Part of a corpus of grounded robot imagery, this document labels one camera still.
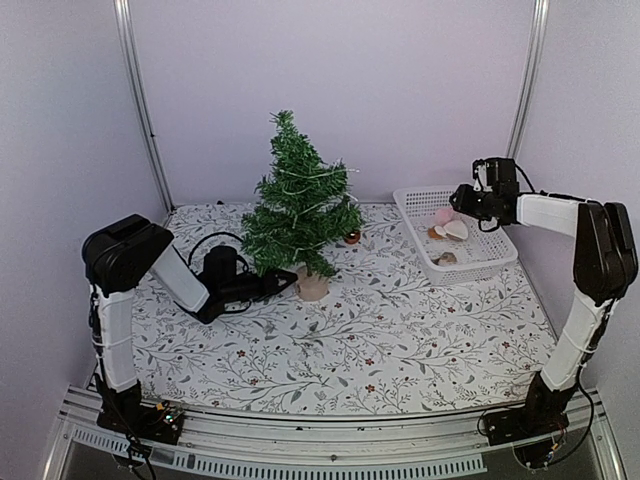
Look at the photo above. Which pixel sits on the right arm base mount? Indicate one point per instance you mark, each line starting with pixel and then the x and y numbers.
pixel 541 438

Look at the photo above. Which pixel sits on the left aluminium frame post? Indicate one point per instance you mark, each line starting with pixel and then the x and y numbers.
pixel 126 35

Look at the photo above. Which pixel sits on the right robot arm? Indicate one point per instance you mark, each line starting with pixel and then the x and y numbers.
pixel 605 264

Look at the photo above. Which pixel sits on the pink pompom ornament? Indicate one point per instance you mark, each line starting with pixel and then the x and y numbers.
pixel 443 216

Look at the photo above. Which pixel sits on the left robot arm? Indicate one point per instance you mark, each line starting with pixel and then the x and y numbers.
pixel 118 257

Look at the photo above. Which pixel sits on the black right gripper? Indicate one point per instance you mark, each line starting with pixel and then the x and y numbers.
pixel 462 202

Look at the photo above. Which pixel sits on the white plastic basket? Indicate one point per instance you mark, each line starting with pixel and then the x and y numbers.
pixel 450 245

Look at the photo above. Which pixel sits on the red ball ornament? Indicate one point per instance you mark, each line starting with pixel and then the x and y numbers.
pixel 352 238

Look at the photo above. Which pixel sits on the front aluminium rail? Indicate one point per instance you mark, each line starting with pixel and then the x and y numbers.
pixel 219 444

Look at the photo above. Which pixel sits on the aluminium frame post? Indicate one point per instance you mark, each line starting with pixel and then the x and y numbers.
pixel 126 35
pixel 531 69

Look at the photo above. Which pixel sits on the right aluminium frame post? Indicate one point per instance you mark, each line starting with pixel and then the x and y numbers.
pixel 531 69

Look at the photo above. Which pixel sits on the small green christmas tree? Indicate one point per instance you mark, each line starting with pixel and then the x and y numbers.
pixel 304 205

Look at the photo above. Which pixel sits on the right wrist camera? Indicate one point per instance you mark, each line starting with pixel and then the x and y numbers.
pixel 479 174

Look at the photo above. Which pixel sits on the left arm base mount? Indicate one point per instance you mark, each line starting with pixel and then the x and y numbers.
pixel 162 425

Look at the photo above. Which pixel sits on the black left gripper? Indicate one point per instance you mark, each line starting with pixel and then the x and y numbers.
pixel 269 285

